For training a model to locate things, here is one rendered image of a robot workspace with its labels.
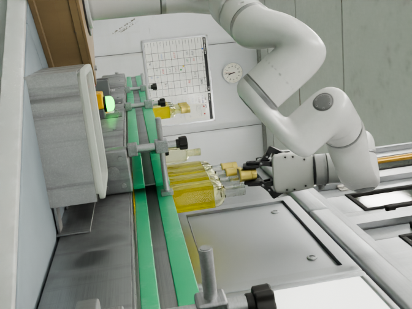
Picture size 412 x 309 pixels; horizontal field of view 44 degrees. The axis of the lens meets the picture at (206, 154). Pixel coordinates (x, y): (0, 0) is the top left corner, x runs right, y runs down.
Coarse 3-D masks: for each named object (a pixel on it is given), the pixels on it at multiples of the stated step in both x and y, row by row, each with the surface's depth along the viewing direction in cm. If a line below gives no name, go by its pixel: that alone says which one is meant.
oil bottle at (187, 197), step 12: (204, 180) 120; (216, 180) 120; (180, 192) 115; (192, 192) 115; (204, 192) 116; (216, 192) 116; (180, 204) 116; (192, 204) 116; (204, 204) 117; (216, 204) 117
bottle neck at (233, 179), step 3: (222, 177) 125; (225, 177) 125; (228, 177) 125; (231, 177) 125; (234, 177) 125; (237, 177) 125; (222, 180) 124; (225, 180) 124; (228, 180) 124; (231, 180) 124; (234, 180) 124; (237, 180) 124; (222, 183) 124; (225, 183) 124; (228, 183) 124; (231, 183) 124; (234, 183) 124
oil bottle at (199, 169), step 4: (184, 168) 131; (188, 168) 131; (192, 168) 130; (196, 168) 130; (200, 168) 130; (204, 168) 129; (208, 168) 129; (168, 172) 129; (172, 172) 128; (176, 172) 128; (180, 172) 128; (184, 172) 127; (188, 172) 127; (192, 172) 127; (196, 172) 127; (200, 172) 127; (212, 172) 128; (168, 176) 126; (172, 176) 126
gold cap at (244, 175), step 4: (240, 168) 125; (240, 172) 124; (244, 172) 124; (248, 172) 124; (252, 172) 124; (256, 172) 124; (240, 176) 124; (244, 176) 124; (248, 176) 124; (252, 176) 124; (256, 176) 124; (240, 180) 124; (244, 180) 125; (248, 180) 125
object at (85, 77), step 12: (84, 72) 81; (84, 84) 80; (84, 96) 80; (96, 96) 97; (84, 108) 82; (96, 108) 97; (96, 120) 98; (96, 132) 98; (96, 144) 83; (96, 156) 83; (96, 168) 84; (96, 180) 84; (96, 192) 86
